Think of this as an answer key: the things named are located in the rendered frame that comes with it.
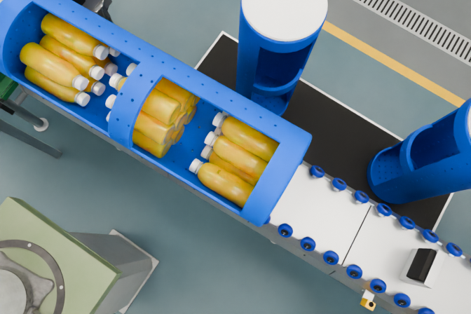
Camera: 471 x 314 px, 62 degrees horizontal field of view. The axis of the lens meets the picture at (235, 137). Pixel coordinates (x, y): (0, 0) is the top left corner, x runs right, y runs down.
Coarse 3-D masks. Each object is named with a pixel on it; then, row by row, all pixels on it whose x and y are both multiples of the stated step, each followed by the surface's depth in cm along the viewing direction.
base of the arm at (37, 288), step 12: (0, 252) 100; (0, 264) 99; (12, 264) 99; (24, 276) 97; (36, 276) 99; (36, 288) 98; (48, 288) 99; (36, 300) 97; (24, 312) 93; (36, 312) 97
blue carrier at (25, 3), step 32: (32, 0) 103; (64, 0) 108; (0, 32) 101; (32, 32) 117; (96, 32) 102; (128, 32) 109; (0, 64) 106; (128, 64) 124; (160, 64) 100; (96, 96) 124; (128, 96) 96; (224, 96) 99; (96, 128) 107; (128, 128) 99; (192, 128) 123; (256, 128) 96; (288, 128) 99; (160, 160) 113; (192, 160) 119; (288, 160) 93; (256, 192) 93; (256, 224) 101
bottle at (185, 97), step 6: (162, 78) 107; (162, 84) 106; (168, 84) 106; (174, 84) 107; (162, 90) 106; (168, 90) 106; (174, 90) 106; (180, 90) 106; (186, 90) 106; (174, 96) 106; (180, 96) 106; (186, 96) 106; (192, 96) 109; (180, 102) 106; (186, 102) 108; (186, 108) 110
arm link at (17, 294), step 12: (0, 276) 88; (12, 276) 93; (0, 288) 85; (12, 288) 89; (24, 288) 94; (0, 300) 83; (12, 300) 87; (24, 300) 93; (0, 312) 82; (12, 312) 87
